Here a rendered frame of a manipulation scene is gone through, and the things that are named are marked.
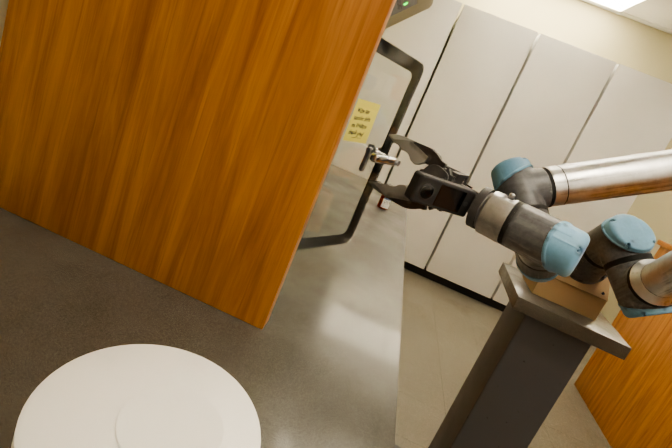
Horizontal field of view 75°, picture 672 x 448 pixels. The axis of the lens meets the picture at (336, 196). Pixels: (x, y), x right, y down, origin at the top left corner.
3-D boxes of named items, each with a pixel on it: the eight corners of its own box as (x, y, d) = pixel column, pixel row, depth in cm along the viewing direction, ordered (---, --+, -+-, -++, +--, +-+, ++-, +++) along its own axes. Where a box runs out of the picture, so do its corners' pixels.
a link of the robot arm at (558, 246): (564, 287, 67) (569, 274, 60) (497, 250, 73) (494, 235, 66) (589, 244, 68) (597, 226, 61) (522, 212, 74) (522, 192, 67)
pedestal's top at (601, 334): (586, 311, 151) (592, 302, 150) (624, 360, 120) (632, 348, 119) (498, 271, 156) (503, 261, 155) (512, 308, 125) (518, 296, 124)
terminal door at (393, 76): (243, 255, 71) (334, 8, 62) (346, 241, 96) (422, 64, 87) (247, 257, 71) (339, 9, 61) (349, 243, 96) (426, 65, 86)
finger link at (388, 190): (380, 196, 87) (424, 201, 81) (365, 196, 82) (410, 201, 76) (381, 181, 86) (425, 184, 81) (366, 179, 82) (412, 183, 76)
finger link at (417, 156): (400, 138, 84) (430, 173, 81) (385, 135, 79) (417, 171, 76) (411, 126, 83) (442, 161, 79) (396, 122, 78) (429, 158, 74)
